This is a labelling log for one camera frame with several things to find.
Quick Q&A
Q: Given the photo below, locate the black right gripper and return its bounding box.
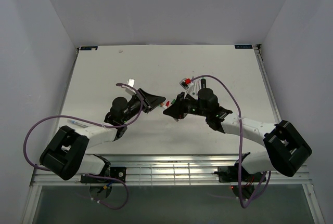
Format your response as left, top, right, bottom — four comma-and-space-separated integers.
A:
163, 92, 209, 120

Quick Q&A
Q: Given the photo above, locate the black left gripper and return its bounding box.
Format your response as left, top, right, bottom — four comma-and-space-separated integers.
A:
122, 88, 166, 123

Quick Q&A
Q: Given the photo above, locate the green black highlighter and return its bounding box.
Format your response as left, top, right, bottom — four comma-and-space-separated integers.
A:
200, 78, 207, 89

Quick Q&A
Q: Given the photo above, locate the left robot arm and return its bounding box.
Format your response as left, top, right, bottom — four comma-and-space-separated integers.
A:
40, 88, 166, 182

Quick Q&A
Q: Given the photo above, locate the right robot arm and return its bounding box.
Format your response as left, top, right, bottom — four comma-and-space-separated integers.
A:
163, 88, 312, 181

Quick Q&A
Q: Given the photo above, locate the blue ballpoint pen upper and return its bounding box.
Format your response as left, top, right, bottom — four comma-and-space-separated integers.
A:
68, 120, 88, 128

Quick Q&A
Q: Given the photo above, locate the blue label sticker left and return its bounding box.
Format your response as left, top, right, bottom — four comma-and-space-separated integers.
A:
80, 46, 98, 51

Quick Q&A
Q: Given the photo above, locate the blue label sticker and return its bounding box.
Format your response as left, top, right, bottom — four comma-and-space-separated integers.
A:
234, 45, 253, 49
80, 46, 98, 51

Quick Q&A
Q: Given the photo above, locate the blue label sticker right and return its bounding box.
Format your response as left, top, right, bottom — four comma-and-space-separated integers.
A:
234, 45, 253, 49

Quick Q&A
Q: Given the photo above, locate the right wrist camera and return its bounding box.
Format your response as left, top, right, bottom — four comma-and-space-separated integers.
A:
180, 78, 194, 97

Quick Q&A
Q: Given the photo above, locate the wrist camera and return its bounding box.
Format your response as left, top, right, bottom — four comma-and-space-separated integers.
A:
180, 78, 194, 97
125, 78, 136, 95

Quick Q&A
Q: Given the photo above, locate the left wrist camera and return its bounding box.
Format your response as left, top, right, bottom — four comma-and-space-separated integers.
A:
125, 78, 136, 95

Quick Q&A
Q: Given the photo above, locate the aluminium rail frame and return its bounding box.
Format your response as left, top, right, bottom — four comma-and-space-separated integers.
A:
23, 45, 325, 223

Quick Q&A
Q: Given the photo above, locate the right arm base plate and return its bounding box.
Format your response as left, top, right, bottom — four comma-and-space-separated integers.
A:
214, 164, 263, 183

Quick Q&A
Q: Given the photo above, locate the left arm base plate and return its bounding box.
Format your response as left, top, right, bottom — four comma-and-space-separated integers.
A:
80, 166, 126, 184

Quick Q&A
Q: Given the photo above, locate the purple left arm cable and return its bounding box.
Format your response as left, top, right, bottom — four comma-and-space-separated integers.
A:
23, 83, 144, 210

